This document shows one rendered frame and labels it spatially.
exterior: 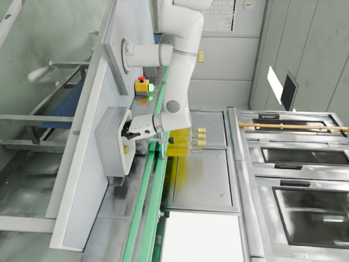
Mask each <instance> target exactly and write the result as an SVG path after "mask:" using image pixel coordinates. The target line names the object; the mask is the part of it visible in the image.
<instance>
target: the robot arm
mask: <svg viewBox="0 0 349 262"><path fill-rule="evenodd" d="M214 1H215V0H161V4H160V8H159V14H158V28H159V30H160V31H161V32H164V33H170V34H174V35H175V37H174V44H173V46H171V45H167V44H153V45H134V44H132V43H131V42H130V39H129V38H128V37H127V38H126V39H125V42H124V44H123V60H124V65H125V69H126V70H127V71H129V70H130V68H134V67H164V66H169V71H168V76H167V81H166V86H165V92H164V99H163V106H164V109H165V111H166V112H161V113H156V114H147V115H141V116H136V117H134V118H133V119H132V120H130V121H126V122H125V124H124V126H123V130H122V131H121V137H122V136H124V137H126V138H127V139H128V140H129V139H133V140H137V139H142V138H146V137H150V136H153V135H155V134H156V133H163V132H168V131H172V130H179V129H184V128H189V127H191V125H192V118H191V114H190V111H189V105H188V98H187V89H188V86H189V82H190V78H191V75H192V72H193V70H194V67H195V63H196V59H197V54H198V48H199V43H200V38H201V35H202V30H203V25H204V12H205V11H206V10H207V9H208V8H209V7H211V6H212V4H213V3H214ZM127 131H128V132H129V133H127Z"/></svg>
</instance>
